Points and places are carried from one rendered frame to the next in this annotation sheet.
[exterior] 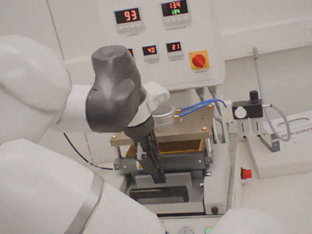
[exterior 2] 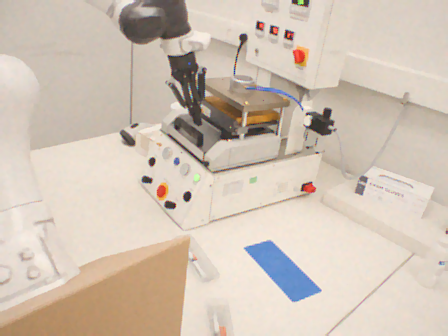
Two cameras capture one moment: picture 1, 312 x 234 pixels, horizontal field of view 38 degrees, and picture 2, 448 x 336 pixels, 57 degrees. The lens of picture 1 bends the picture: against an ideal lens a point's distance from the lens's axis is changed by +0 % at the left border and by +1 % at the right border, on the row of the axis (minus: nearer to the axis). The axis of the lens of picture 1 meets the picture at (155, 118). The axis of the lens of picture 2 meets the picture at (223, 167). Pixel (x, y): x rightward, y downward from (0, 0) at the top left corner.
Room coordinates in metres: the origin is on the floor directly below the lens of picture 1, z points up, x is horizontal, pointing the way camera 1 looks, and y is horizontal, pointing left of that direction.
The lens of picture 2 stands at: (0.12, -0.75, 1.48)
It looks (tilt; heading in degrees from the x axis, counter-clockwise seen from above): 27 degrees down; 36
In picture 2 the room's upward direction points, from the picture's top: 8 degrees clockwise
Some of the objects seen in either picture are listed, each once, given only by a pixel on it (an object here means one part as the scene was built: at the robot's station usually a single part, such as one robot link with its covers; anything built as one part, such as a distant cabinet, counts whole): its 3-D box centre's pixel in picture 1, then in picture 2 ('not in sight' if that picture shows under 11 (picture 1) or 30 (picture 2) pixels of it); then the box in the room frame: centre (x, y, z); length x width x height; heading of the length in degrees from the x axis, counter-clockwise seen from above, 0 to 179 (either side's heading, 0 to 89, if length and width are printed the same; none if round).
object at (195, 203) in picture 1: (169, 173); (224, 131); (1.12, -0.01, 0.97); 0.30 x 0.22 x 0.08; 164
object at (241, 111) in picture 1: (247, 116); (315, 128); (1.23, -0.27, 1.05); 0.15 x 0.05 x 0.15; 74
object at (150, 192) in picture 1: (158, 195); (188, 131); (0.99, 0.03, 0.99); 0.15 x 0.02 x 0.04; 74
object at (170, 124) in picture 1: (173, 124); (251, 98); (1.19, -0.05, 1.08); 0.31 x 0.24 x 0.13; 74
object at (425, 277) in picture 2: not in sight; (435, 261); (1.20, -0.71, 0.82); 0.05 x 0.05 x 0.14
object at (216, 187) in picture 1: (217, 177); (241, 151); (1.06, -0.13, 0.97); 0.26 x 0.05 x 0.07; 164
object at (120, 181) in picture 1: (121, 181); (196, 118); (1.14, 0.13, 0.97); 0.25 x 0.05 x 0.07; 164
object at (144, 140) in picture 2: not in sight; (163, 141); (1.18, 0.33, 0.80); 0.19 x 0.13 x 0.09; 173
